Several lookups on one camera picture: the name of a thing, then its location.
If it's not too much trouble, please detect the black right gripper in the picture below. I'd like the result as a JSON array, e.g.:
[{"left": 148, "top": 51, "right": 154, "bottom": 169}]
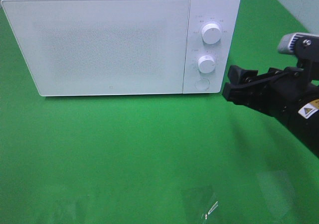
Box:
[{"left": 222, "top": 65, "right": 319, "bottom": 124}]

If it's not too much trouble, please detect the round white door button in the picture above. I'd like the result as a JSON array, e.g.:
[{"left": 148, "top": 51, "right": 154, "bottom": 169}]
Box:
[{"left": 195, "top": 79, "right": 210, "bottom": 91}]

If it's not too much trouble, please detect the white microwave knob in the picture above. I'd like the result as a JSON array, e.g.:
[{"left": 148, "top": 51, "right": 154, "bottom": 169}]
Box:
[
  {"left": 201, "top": 22, "right": 222, "bottom": 45},
  {"left": 197, "top": 55, "right": 216, "bottom": 74}
]

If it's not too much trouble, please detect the white microwave door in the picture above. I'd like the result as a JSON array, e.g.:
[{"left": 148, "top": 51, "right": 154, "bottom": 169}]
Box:
[{"left": 2, "top": 0, "right": 189, "bottom": 96}]

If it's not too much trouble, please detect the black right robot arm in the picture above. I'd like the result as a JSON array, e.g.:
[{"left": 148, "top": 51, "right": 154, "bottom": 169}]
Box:
[{"left": 222, "top": 65, "right": 319, "bottom": 156}]

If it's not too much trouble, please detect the white microwave oven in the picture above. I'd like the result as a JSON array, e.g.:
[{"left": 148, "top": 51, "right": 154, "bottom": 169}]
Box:
[{"left": 1, "top": 0, "right": 241, "bottom": 97}]

